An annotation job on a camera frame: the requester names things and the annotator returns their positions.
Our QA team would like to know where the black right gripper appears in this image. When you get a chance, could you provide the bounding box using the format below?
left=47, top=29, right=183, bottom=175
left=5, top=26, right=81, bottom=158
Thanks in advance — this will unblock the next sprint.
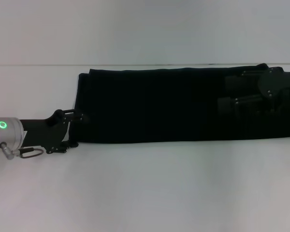
left=217, top=68, right=290, bottom=116

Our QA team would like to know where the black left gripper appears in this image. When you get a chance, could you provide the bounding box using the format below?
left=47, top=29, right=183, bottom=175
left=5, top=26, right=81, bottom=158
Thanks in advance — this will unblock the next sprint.
left=19, top=108, right=89, bottom=154

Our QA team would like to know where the black t-shirt with FREE print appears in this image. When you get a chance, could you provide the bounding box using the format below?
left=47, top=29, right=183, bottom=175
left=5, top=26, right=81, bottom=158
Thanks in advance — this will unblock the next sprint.
left=71, top=63, right=290, bottom=144

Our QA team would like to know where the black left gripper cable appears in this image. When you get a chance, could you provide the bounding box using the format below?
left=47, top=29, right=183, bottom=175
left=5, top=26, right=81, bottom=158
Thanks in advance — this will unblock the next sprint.
left=0, top=142, right=44, bottom=160

